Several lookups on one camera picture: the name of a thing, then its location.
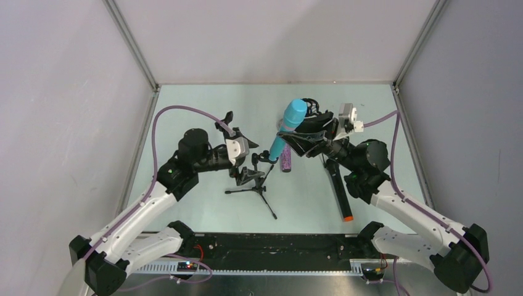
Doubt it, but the blue toy microphone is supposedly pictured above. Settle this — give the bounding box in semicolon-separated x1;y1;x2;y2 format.
268;99;308;162

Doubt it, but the black microphone orange end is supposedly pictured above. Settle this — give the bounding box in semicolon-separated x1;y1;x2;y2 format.
324;159;354;222

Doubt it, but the black tripod mic stand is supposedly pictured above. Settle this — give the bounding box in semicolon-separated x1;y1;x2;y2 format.
224;150;278;220

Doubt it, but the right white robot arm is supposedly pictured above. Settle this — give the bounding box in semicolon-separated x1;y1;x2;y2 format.
276;112;490;294

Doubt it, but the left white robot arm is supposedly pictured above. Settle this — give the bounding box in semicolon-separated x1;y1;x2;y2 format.
58;128;258;295

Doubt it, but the round base mic stand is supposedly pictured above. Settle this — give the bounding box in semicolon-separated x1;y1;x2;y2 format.
215;110;235;138

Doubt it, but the purple glitter microphone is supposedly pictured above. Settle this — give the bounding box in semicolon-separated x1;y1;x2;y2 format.
279;144;292;173

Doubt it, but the left circuit board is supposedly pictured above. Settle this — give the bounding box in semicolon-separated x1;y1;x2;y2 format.
176;261;199;273

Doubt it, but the circuit board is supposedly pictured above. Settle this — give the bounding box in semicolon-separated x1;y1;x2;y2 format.
362;268;384;282
176;261;199;273

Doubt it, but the right circuit board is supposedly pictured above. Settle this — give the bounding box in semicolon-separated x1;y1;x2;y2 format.
362;268;384;282

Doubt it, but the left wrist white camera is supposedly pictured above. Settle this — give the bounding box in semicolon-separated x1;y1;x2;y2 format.
225;139;250;167

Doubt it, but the wrist white camera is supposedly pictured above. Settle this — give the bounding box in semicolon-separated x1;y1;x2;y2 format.
337;103;364;136
225;139;250;167

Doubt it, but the shock mount tripod stand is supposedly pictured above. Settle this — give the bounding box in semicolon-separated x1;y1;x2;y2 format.
301;98;327;118

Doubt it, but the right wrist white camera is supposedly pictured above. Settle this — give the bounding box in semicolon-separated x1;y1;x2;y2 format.
337;103;364;136

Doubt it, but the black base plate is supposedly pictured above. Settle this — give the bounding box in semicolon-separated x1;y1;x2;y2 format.
177;232;381;272

